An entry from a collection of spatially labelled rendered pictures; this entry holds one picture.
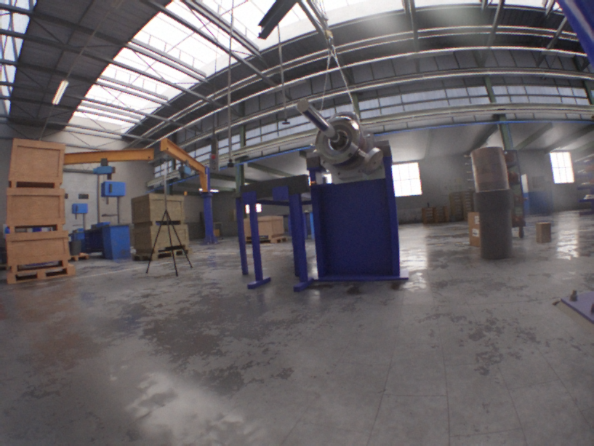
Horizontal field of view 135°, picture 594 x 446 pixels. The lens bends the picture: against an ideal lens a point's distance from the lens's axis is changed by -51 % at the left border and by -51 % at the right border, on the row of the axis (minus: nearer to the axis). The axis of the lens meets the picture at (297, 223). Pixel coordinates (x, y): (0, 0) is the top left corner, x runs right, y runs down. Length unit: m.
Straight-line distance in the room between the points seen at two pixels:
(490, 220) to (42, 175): 5.77
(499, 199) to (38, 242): 5.68
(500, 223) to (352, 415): 2.26
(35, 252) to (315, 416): 4.20
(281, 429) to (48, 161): 4.54
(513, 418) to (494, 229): 2.11
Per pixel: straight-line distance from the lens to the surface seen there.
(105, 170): 7.39
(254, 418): 0.73
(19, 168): 4.59
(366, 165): 1.69
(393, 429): 0.68
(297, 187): 1.92
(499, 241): 2.65
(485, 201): 2.61
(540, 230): 3.69
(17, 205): 4.47
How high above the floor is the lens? 0.50
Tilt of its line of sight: level
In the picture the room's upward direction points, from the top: 5 degrees counter-clockwise
